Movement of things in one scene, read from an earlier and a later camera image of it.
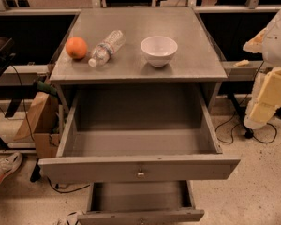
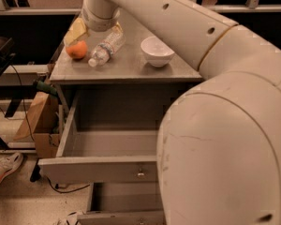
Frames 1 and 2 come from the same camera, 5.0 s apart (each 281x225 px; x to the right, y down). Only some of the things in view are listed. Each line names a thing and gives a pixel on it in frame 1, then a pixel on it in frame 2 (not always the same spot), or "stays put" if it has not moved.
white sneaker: x=2 y=168 stays put
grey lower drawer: x=140 y=202 stays put
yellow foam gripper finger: x=256 y=44 -> x=119 y=26
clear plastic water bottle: x=110 y=44 stays put
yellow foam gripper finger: x=274 y=92 -> x=77 y=29
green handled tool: x=45 y=87 stays put
